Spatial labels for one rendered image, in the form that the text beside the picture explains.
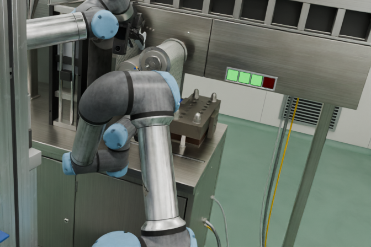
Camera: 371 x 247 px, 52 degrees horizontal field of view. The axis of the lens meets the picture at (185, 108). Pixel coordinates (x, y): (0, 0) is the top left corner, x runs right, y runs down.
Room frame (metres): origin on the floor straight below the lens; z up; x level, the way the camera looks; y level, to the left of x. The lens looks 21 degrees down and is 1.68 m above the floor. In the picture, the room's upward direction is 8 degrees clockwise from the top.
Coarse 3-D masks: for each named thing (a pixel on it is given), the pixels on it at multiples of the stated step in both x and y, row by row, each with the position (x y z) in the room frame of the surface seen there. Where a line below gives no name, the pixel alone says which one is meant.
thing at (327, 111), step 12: (324, 108) 1.86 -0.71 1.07; (324, 120) 1.86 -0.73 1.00; (324, 132) 1.85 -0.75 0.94; (312, 144) 1.86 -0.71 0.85; (312, 156) 1.86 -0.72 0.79; (312, 168) 1.86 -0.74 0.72; (312, 180) 1.85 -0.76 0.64; (300, 192) 1.86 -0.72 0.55; (300, 204) 1.86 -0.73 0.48; (300, 216) 1.85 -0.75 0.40; (288, 228) 1.87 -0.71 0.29; (288, 240) 1.86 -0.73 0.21
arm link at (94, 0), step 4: (88, 0) 1.17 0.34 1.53; (92, 0) 1.16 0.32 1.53; (96, 0) 1.16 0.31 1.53; (100, 0) 1.17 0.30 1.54; (84, 4) 1.15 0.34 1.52; (88, 4) 1.14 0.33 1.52; (92, 4) 1.14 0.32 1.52; (96, 4) 1.16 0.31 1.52; (100, 4) 1.16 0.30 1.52; (104, 4) 1.17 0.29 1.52; (76, 8) 1.16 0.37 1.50; (80, 8) 1.15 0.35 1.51; (84, 8) 1.12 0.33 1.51; (104, 8) 1.17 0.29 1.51; (72, 12) 1.15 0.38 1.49; (76, 12) 1.14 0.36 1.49
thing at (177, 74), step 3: (177, 69) 1.71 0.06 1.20; (180, 69) 1.76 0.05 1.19; (174, 72) 1.68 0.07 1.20; (177, 72) 1.72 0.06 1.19; (180, 72) 1.77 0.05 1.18; (174, 75) 1.68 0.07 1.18; (177, 75) 1.73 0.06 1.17; (180, 75) 1.77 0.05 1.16; (174, 78) 1.69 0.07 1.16; (177, 78) 1.73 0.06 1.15; (180, 78) 1.78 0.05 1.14; (177, 81) 1.74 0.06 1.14; (180, 81) 1.79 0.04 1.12; (180, 84) 1.79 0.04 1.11
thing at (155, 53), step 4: (148, 52) 1.58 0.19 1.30; (152, 52) 1.57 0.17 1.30; (156, 52) 1.57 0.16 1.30; (144, 56) 1.58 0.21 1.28; (148, 56) 1.58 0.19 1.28; (160, 56) 1.57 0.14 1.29; (144, 60) 1.58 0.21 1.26; (164, 60) 1.56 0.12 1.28; (144, 64) 1.58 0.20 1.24; (164, 64) 1.56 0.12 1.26; (144, 68) 1.58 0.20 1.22; (164, 68) 1.56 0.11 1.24
